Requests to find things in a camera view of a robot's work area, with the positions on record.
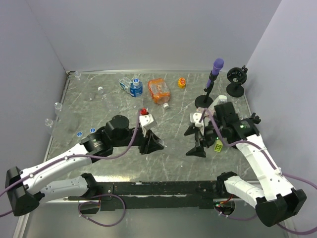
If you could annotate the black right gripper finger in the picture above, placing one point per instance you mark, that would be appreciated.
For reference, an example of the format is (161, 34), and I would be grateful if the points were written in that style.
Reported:
(197, 150)
(192, 129)

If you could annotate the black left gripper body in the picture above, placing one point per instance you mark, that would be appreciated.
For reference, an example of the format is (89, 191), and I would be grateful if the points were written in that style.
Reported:
(139, 139)

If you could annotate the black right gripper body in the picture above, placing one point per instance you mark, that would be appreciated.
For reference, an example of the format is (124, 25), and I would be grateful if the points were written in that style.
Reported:
(210, 134)

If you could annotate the blue Pocari bottle cap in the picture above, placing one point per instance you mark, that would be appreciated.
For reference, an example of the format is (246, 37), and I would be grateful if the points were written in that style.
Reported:
(79, 134)

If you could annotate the clear bottle small white cap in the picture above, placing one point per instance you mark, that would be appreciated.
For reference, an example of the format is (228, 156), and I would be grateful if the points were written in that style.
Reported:
(84, 85)

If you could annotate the clear Pocari bottle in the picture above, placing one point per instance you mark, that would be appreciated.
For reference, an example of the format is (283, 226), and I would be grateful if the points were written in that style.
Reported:
(58, 109)

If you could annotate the clear bottle front white cap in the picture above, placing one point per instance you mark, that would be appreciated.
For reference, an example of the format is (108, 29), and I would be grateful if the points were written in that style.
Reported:
(50, 126)

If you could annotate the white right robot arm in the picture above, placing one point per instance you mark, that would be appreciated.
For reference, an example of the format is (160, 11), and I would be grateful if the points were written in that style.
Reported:
(277, 199)

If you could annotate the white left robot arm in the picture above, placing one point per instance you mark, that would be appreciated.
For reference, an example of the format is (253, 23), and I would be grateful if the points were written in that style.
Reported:
(28, 188)

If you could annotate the yellow orange bottle cap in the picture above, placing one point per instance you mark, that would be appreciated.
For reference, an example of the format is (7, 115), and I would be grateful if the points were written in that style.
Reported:
(181, 83)

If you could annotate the blue water bottle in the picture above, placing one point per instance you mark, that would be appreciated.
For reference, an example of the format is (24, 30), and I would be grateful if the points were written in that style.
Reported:
(133, 87)

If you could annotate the orange plastic bottle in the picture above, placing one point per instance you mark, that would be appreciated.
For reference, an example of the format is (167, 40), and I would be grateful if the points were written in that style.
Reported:
(159, 92)

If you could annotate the green toy brick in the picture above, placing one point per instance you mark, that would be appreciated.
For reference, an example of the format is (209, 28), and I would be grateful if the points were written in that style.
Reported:
(218, 146)

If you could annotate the glitter silver microphone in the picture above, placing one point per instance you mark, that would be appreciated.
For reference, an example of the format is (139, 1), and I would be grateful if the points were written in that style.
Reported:
(201, 110)

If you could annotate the purple microphone on stand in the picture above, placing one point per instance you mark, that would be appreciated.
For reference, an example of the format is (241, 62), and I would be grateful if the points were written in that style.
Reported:
(204, 101)

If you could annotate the white rectangular device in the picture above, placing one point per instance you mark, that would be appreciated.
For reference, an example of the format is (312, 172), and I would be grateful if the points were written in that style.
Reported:
(219, 100)

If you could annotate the black empty microphone stand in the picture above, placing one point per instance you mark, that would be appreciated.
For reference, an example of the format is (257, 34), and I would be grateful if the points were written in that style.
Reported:
(237, 76)

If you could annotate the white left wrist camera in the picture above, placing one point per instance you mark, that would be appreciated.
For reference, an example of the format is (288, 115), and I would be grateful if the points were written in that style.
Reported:
(146, 120)

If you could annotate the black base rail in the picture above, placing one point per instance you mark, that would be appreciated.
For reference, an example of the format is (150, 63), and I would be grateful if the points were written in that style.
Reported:
(157, 194)

